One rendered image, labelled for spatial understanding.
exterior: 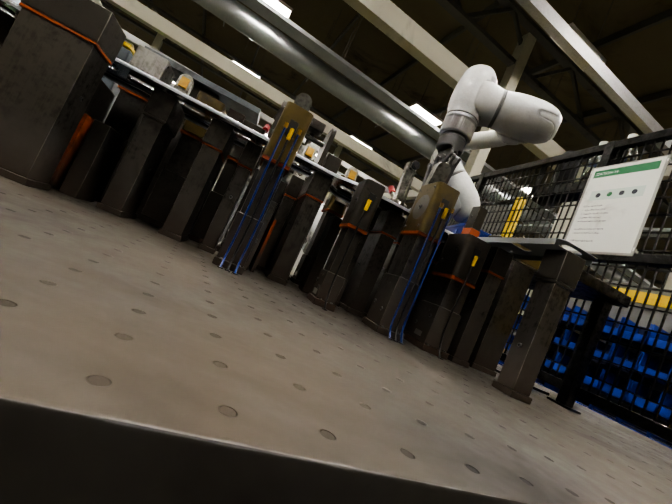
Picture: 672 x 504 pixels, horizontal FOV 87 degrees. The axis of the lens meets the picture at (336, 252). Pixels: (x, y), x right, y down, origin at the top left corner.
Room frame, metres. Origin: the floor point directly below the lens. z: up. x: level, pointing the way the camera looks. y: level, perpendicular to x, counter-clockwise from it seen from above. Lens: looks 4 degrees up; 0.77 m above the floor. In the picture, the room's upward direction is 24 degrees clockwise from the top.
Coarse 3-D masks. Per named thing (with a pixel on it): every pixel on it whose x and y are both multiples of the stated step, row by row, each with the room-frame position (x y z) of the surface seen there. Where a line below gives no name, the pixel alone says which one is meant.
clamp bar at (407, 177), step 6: (408, 162) 1.13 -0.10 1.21; (414, 162) 1.11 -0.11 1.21; (408, 168) 1.13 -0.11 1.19; (414, 168) 1.11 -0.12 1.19; (402, 174) 1.14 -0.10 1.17; (408, 174) 1.14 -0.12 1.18; (414, 174) 1.14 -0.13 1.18; (402, 180) 1.12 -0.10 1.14; (408, 180) 1.14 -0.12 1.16; (402, 186) 1.13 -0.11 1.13; (408, 186) 1.13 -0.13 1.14; (396, 192) 1.12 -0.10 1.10; (402, 192) 1.13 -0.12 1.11; (408, 192) 1.13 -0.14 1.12; (396, 198) 1.11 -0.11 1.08; (402, 198) 1.13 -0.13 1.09; (402, 204) 1.12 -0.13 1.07
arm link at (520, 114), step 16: (512, 96) 0.88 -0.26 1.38; (528, 96) 0.87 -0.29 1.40; (512, 112) 0.87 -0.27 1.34; (528, 112) 0.86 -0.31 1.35; (544, 112) 0.86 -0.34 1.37; (496, 128) 0.93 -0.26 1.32; (512, 128) 0.90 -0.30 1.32; (528, 128) 0.88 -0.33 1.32; (544, 128) 0.87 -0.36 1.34; (480, 144) 1.12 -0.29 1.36; (496, 144) 1.07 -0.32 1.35; (512, 144) 0.98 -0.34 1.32
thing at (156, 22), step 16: (96, 0) 5.80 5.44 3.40; (112, 0) 5.32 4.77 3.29; (128, 0) 5.39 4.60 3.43; (144, 16) 5.49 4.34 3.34; (160, 16) 5.56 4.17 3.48; (160, 32) 5.65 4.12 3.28; (176, 32) 5.68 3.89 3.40; (192, 48) 5.79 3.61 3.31; (208, 48) 5.87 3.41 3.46; (224, 64) 6.00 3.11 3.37; (240, 80) 6.13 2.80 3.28; (256, 80) 6.21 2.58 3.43; (272, 96) 6.35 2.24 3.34; (336, 128) 6.86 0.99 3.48; (352, 144) 7.03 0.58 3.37; (368, 160) 7.26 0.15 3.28; (384, 160) 7.33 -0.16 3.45; (400, 176) 7.52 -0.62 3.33; (416, 192) 8.26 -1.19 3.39
